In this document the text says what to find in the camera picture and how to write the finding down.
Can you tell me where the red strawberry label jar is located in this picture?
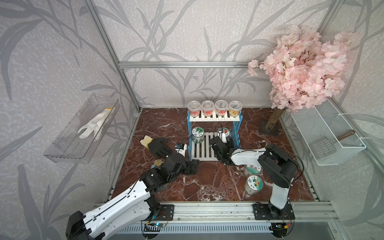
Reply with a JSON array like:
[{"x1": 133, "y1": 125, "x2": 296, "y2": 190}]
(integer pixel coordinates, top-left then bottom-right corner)
[{"x1": 217, "y1": 127, "x2": 230, "y2": 143}]

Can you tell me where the green tree label jar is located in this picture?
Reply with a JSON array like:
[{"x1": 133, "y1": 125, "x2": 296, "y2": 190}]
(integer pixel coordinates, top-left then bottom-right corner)
[{"x1": 192, "y1": 127, "x2": 205, "y2": 144}]

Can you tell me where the flower label jar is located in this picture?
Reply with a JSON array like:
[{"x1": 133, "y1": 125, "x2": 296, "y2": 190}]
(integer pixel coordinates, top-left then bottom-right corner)
[
  {"x1": 244, "y1": 165, "x2": 262, "y2": 177},
  {"x1": 245, "y1": 175, "x2": 264, "y2": 195}
]

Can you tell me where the clear plastic seed container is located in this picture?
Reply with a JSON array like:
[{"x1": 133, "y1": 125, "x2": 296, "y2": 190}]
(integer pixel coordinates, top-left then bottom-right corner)
[{"x1": 215, "y1": 100, "x2": 229, "y2": 117}]

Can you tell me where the clear lidded seed container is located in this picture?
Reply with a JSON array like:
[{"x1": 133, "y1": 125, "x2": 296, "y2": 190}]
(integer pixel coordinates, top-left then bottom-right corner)
[{"x1": 201, "y1": 101, "x2": 215, "y2": 118}]

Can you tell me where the clear container red seed packet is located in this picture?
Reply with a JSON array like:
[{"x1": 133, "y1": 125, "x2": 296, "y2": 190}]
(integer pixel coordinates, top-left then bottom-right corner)
[{"x1": 188, "y1": 101, "x2": 202, "y2": 118}]

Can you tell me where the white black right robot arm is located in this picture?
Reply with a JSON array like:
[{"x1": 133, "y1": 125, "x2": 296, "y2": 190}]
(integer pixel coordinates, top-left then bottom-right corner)
[{"x1": 210, "y1": 137, "x2": 298, "y2": 211}]

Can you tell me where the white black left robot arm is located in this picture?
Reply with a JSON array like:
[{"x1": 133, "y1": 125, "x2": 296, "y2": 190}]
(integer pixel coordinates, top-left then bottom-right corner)
[{"x1": 66, "y1": 153, "x2": 200, "y2": 240}]

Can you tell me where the blue and white wooden shelf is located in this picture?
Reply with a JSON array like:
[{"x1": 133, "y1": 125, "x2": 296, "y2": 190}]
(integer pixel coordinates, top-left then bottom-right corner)
[{"x1": 187, "y1": 111, "x2": 243, "y2": 162}]

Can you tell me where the black and yellow work glove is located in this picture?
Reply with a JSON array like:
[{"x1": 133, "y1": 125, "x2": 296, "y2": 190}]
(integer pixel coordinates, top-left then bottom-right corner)
[{"x1": 140, "y1": 135, "x2": 172, "y2": 159}]

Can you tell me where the white glove in tray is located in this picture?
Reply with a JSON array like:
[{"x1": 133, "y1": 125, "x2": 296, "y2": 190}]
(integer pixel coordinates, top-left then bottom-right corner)
[{"x1": 78, "y1": 109, "x2": 113, "y2": 142}]

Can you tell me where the pink blossom artificial tree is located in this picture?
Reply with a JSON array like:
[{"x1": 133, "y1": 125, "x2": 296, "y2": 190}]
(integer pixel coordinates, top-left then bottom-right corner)
[{"x1": 248, "y1": 26, "x2": 360, "y2": 136}]

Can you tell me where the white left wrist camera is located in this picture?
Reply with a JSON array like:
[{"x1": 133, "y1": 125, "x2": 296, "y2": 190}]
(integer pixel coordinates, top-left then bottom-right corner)
[{"x1": 175, "y1": 144, "x2": 188, "y2": 157}]

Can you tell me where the aluminium front rail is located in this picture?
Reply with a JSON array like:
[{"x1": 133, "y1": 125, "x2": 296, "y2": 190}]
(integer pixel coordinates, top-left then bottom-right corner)
[{"x1": 157, "y1": 201, "x2": 340, "y2": 224}]

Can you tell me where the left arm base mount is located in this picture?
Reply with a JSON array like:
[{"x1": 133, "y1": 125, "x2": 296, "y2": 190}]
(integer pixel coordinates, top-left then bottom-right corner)
[{"x1": 145, "y1": 197, "x2": 175, "y2": 222}]

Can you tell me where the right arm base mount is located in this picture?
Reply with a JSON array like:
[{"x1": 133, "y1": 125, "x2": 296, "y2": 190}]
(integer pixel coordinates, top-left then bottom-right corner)
[{"x1": 252, "y1": 202, "x2": 296, "y2": 221}]

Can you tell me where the white wire mesh basket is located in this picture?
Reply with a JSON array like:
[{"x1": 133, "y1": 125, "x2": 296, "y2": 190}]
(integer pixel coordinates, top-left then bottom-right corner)
[{"x1": 292, "y1": 100, "x2": 366, "y2": 166}]

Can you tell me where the clear acrylic wall tray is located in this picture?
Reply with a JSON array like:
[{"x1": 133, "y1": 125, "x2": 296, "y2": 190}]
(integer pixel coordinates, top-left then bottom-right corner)
[{"x1": 44, "y1": 94, "x2": 121, "y2": 164}]

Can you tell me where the wooden handled brush in basket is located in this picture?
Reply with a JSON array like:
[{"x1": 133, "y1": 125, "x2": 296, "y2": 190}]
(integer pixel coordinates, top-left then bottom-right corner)
[{"x1": 337, "y1": 130, "x2": 355, "y2": 141}]

